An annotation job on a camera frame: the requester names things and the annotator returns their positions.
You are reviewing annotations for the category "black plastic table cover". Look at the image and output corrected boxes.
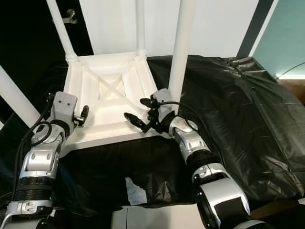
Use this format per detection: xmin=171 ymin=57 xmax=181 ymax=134
xmin=0 ymin=55 xmax=305 ymax=225

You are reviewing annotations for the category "brown wooden furniture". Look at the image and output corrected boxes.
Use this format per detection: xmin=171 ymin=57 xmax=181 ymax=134
xmin=279 ymin=79 xmax=305 ymax=103

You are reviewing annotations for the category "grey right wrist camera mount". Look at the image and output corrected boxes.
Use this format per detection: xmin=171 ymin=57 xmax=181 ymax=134
xmin=155 ymin=88 xmax=172 ymax=115

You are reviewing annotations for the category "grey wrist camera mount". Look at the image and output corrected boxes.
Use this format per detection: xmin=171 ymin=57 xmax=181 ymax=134
xmin=155 ymin=88 xmax=172 ymax=115
xmin=52 ymin=92 xmax=78 ymax=125

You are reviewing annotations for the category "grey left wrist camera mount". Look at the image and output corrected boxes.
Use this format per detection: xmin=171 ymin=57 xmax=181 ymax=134
xmin=52 ymin=92 xmax=78 ymax=125

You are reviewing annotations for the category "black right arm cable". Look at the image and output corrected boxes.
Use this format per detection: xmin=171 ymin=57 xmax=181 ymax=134
xmin=162 ymin=102 xmax=215 ymax=153

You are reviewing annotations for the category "metal door handle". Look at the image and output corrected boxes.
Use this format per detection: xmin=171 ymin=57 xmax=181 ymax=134
xmin=62 ymin=10 xmax=78 ymax=24

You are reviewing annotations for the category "black door frame post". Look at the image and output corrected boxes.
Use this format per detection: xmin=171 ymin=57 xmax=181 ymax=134
xmin=236 ymin=0 xmax=275 ymax=58

